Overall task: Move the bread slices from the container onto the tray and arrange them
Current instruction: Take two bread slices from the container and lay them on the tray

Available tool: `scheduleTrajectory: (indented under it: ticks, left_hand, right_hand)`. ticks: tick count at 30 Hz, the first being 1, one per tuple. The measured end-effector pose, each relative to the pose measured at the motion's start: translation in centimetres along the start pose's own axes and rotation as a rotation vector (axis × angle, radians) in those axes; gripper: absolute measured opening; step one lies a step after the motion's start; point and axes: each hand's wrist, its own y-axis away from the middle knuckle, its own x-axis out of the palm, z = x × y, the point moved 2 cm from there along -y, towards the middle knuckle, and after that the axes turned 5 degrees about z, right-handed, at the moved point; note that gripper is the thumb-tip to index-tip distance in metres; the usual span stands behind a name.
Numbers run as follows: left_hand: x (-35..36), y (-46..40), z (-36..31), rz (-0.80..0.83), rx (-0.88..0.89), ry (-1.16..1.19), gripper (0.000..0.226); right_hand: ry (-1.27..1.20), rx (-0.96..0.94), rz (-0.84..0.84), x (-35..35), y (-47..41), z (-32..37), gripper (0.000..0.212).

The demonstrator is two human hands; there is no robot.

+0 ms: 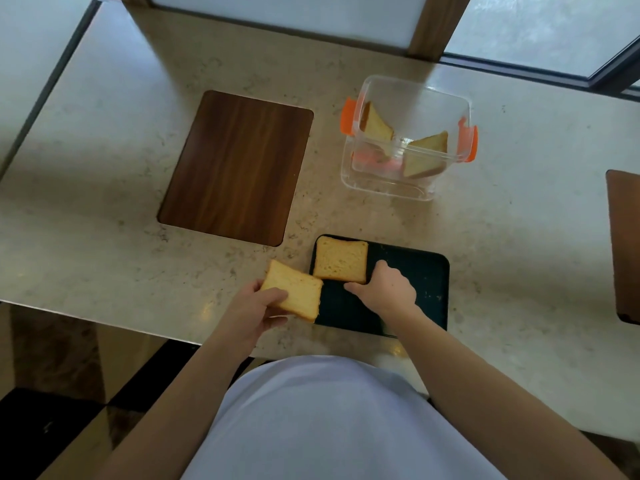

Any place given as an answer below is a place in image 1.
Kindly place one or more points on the person's left hand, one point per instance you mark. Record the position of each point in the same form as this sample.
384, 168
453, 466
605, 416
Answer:
245, 314

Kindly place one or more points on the person's right hand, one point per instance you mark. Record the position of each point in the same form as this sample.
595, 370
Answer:
390, 293

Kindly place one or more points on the person's right thumb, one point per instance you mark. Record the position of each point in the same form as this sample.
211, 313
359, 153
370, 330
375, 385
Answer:
356, 289

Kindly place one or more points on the person's left thumb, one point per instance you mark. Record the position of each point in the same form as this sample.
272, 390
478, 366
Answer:
274, 296

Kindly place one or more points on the toasted bread slice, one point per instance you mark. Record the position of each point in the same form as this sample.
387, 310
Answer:
376, 125
426, 154
300, 290
340, 259

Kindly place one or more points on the person's left forearm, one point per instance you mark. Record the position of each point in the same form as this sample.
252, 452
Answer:
180, 414

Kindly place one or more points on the person's right forearm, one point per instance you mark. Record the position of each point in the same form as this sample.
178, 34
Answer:
480, 399

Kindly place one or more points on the black rectangular tray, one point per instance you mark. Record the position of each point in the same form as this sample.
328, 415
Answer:
425, 279

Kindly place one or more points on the brown wooden placemat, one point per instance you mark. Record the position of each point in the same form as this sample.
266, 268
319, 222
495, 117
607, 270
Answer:
627, 244
237, 167

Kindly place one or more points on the person's white shirt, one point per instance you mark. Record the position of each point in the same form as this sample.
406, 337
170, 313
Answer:
330, 424

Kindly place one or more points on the wooden window post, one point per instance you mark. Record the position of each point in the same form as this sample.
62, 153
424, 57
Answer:
439, 24

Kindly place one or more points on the dark window frame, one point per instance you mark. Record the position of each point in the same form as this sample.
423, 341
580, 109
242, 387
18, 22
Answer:
565, 74

